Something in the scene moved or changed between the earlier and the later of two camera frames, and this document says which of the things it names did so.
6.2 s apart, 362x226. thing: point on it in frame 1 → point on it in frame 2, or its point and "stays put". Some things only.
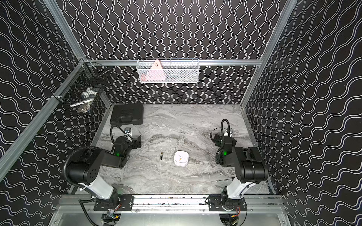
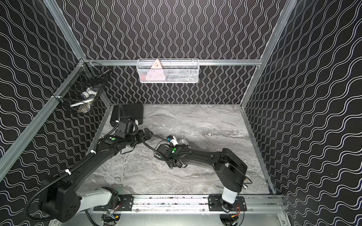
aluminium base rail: x=170 y=205 stays put
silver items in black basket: x=85 y=105 stays put
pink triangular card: x=156 y=72 stays put
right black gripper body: x=219 y=139 → x=171 y=166
